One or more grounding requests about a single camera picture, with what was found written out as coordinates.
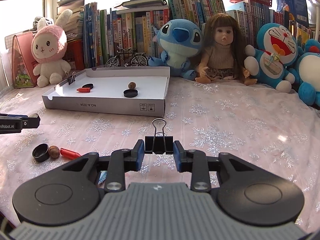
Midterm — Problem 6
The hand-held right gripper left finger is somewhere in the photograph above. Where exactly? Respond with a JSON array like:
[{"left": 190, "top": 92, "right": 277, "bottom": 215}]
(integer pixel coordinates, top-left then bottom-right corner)
[{"left": 56, "top": 140, "right": 145, "bottom": 193}]

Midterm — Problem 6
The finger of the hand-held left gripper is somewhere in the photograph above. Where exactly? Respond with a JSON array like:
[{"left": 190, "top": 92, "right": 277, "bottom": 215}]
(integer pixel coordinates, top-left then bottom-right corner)
[{"left": 21, "top": 114, "right": 41, "bottom": 130}]

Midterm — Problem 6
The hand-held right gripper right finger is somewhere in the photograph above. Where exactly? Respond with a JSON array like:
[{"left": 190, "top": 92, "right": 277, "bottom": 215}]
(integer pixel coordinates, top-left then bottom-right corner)
[{"left": 173, "top": 140, "right": 258, "bottom": 193}]

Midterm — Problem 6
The black binder clip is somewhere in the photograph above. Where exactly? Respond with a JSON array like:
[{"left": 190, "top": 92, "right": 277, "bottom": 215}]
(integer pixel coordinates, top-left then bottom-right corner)
[
  {"left": 65, "top": 71, "right": 77, "bottom": 85},
  {"left": 144, "top": 118, "right": 174, "bottom": 155}
]

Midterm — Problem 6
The large brown walnut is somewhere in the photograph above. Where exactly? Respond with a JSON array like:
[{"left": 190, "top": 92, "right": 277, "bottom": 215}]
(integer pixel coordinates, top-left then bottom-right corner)
[{"left": 48, "top": 146, "right": 60, "bottom": 159}]

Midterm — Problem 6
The white cardboard tray box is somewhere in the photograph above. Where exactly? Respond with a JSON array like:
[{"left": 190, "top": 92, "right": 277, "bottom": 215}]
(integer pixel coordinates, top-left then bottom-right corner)
[{"left": 42, "top": 66, "right": 171, "bottom": 117}]

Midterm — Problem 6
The pink snowflake lace tablecloth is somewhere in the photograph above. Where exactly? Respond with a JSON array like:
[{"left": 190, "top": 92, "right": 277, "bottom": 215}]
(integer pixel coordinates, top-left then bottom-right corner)
[{"left": 0, "top": 76, "right": 320, "bottom": 230}]

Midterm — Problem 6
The pink triangular display case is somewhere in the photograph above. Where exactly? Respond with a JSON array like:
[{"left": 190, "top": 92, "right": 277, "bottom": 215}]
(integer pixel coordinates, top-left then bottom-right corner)
[{"left": 11, "top": 32, "right": 38, "bottom": 88}]

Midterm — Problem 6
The pink hooded bunny plush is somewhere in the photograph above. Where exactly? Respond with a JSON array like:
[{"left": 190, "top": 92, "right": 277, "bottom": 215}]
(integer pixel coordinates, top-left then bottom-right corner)
[{"left": 30, "top": 9, "right": 73, "bottom": 88}]

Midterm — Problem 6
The red plastic crate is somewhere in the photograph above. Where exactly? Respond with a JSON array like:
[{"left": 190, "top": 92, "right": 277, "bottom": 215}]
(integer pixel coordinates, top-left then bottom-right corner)
[{"left": 64, "top": 39, "right": 84, "bottom": 70}]

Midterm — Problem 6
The miniature black bicycle model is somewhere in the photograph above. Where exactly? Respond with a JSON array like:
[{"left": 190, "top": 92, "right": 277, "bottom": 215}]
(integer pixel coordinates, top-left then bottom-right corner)
[{"left": 105, "top": 49, "right": 148, "bottom": 68}]

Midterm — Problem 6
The blue alien plush toy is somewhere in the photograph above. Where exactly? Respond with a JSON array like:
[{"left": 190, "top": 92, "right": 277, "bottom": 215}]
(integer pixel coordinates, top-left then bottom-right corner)
[{"left": 148, "top": 18, "right": 203, "bottom": 80}]

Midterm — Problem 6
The long-haired baby doll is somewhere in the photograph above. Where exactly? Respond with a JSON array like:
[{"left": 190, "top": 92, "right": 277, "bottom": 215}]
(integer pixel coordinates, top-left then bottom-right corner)
[{"left": 195, "top": 12, "right": 258, "bottom": 87}]

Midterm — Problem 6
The row of books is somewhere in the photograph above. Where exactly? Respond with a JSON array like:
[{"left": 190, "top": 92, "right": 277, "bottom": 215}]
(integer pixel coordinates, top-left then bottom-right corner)
[{"left": 56, "top": 0, "right": 320, "bottom": 67}]

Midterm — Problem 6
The large blue robot cat plush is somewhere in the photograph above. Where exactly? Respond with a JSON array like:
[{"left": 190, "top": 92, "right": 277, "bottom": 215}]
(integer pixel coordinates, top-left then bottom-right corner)
[{"left": 294, "top": 39, "right": 320, "bottom": 107}]

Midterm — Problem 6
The white pipe rack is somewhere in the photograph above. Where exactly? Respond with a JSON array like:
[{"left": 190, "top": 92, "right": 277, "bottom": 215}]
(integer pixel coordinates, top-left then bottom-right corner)
[{"left": 309, "top": 0, "right": 320, "bottom": 40}]

